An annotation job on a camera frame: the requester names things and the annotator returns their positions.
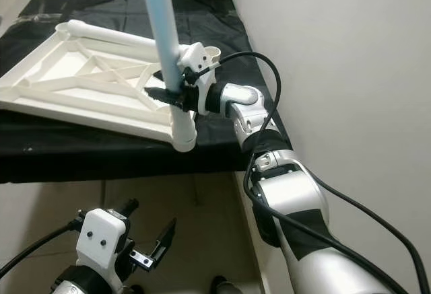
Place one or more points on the grey metal table leg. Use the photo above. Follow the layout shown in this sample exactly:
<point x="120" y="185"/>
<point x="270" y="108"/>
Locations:
<point x="104" y="194"/>

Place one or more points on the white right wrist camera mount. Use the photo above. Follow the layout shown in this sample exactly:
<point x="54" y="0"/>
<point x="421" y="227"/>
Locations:
<point x="195" y="58"/>

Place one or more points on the white plastic table top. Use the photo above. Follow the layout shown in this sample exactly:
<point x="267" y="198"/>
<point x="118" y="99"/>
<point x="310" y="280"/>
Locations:
<point x="81" y="95"/>

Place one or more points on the black tablecloth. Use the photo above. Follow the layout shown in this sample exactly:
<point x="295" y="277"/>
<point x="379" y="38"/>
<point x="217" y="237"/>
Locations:
<point x="81" y="153"/>

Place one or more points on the black robot foot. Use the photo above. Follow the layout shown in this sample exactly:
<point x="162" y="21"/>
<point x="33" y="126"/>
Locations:
<point x="222" y="286"/>

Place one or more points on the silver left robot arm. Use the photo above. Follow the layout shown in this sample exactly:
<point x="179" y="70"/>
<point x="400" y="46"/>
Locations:
<point x="87" y="284"/>

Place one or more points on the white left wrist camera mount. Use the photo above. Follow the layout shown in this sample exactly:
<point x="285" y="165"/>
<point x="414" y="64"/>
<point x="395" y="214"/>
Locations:
<point x="101" y="237"/>

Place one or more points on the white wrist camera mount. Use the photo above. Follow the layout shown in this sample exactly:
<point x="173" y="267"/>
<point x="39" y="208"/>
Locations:
<point x="101" y="237"/>
<point x="195" y="58"/>

